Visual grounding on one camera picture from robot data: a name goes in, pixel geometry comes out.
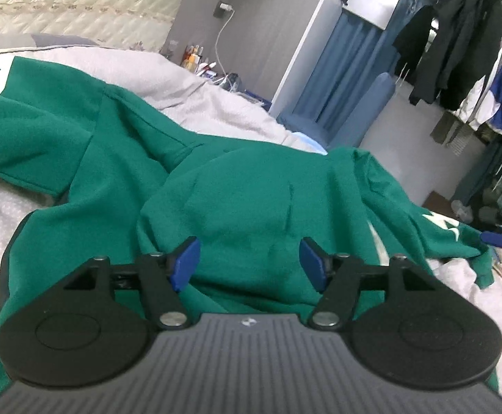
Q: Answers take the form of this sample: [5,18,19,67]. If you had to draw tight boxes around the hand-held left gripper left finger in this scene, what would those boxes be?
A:
[63,236,202,331]

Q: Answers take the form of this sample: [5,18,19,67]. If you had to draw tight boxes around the green hoodie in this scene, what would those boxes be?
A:
[0,49,495,397]

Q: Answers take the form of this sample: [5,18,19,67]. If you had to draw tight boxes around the blue tray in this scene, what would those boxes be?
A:
[234,88,273,110]

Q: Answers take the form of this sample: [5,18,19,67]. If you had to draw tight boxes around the cluster of cosmetic bottles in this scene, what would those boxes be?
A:
[181,44,211,74]

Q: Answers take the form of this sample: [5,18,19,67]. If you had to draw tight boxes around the blue curtain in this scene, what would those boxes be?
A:
[305,13,392,139]

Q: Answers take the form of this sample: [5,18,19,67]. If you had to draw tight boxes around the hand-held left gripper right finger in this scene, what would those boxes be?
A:
[298,236,439,328]

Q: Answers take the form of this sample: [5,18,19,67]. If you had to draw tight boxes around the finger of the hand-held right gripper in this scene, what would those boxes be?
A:
[479,230,502,249]

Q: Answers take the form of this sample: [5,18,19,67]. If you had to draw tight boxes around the grey blanket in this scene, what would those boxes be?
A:
[0,45,502,414]

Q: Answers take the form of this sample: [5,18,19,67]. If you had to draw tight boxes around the small black jacket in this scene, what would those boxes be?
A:
[392,4,440,83]

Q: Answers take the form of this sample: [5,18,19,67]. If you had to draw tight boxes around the light blue bed sheet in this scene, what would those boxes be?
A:
[292,131,328,155]

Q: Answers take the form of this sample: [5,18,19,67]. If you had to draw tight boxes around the white charging cable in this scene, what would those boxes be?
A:
[214,9,238,79]

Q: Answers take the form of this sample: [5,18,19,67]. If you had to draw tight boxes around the grey pillow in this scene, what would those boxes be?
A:
[0,32,98,55]

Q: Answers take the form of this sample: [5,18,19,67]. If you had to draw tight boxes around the cardboard box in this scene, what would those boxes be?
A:
[421,190,455,217]

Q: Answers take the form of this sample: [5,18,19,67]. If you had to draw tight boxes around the blue jeans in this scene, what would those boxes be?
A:
[453,137,502,208]

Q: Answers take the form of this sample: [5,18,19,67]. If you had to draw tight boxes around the large black jacket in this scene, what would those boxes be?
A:
[408,0,502,111]

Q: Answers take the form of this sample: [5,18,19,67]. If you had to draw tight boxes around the white garment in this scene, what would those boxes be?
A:
[455,39,502,131]

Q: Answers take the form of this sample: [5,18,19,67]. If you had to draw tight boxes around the blue skirted chair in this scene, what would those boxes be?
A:
[277,73,396,149]

